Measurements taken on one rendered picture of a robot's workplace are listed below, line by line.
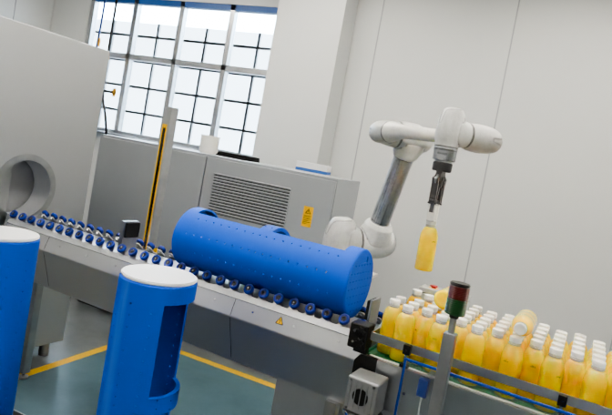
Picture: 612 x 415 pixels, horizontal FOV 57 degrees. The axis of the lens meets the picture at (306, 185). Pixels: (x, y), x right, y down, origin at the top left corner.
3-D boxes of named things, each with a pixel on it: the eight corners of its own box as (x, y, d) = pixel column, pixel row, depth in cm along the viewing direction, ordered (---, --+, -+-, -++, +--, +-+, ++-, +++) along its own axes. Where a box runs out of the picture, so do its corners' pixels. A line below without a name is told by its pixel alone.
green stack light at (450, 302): (446, 309, 180) (449, 294, 180) (466, 315, 177) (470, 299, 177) (442, 312, 175) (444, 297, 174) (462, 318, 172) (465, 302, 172)
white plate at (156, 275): (117, 278, 194) (117, 281, 194) (198, 288, 200) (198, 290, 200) (124, 260, 220) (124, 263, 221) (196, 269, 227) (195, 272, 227)
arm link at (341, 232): (315, 253, 301) (321, 212, 299) (346, 256, 307) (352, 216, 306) (327, 260, 285) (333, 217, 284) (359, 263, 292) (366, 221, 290)
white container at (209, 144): (205, 152, 472) (208, 135, 471) (220, 155, 466) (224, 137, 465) (194, 150, 458) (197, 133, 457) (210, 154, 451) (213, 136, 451)
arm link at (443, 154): (431, 144, 218) (428, 159, 218) (454, 147, 214) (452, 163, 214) (437, 146, 226) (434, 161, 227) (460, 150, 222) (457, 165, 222)
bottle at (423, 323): (419, 359, 210) (429, 309, 209) (431, 367, 203) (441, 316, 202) (403, 359, 207) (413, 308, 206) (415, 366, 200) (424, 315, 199)
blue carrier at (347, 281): (204, 263, 282) (214, 207, 281) (365, 313, 242) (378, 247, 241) (166, 268, 257) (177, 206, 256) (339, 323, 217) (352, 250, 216)
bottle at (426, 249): (410, 268, 224) (418, 221, 223) (424, 268, 227) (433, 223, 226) (421, 271, 217) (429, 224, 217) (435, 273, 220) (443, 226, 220)
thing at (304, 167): (298, 170, 431) (300, 160, 430) (329, 176, 424) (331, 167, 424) (294, 169, 419) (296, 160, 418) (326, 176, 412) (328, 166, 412)
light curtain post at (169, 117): (123, 393, 333) (170, 107, 324) (130, 397, 330) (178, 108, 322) (115, 397, 327) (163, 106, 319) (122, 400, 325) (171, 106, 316)
